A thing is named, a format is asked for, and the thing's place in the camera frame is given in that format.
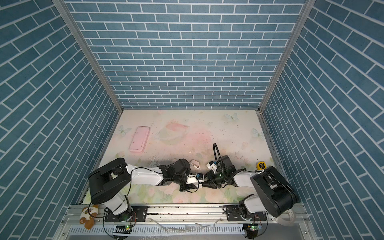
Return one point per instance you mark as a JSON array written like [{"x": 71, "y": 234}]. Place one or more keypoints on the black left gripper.
[{"x": 187, "y": 187}]

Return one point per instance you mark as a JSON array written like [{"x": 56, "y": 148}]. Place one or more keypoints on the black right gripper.
[{"x": 210, "y": 176}]

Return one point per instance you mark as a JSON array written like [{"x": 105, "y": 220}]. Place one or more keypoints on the pink white stapler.
[{"x": 195, "y": 164}]

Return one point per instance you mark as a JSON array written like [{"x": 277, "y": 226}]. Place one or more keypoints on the white staple box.
[{"x": 200, "y": 177}]

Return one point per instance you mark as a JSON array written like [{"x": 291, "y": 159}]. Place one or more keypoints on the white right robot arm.
[{"x": 274, "y": 195}]

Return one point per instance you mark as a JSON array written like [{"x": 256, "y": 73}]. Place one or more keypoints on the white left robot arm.
[{"x": 106, "y": 182}]

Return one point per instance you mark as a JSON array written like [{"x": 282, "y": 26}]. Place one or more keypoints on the yellow tape measure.
[{"x": 261, "y": 166}]

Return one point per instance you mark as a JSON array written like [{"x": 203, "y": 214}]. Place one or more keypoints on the pink phone case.
[{"x": 140, "y": 139}]

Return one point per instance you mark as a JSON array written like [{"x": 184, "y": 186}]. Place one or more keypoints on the brown white plush toy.
[{"x": 87, "y": 216}]

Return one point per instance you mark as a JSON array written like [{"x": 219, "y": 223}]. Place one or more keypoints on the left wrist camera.
[{"x": 191, "y": 179}]

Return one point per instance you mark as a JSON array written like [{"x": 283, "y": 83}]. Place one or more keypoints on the aluminium corner frame post right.
[{"x": 304, "y": 14}]

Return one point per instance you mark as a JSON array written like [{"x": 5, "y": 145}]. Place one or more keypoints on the aluminium corner frame post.
[
  {"x": 304, "y": 14},
  {"x": 81, "y": 41}
]

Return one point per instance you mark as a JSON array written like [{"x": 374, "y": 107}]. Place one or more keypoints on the aluminium corner frame post left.
[{"x": 81, "y": 41}]

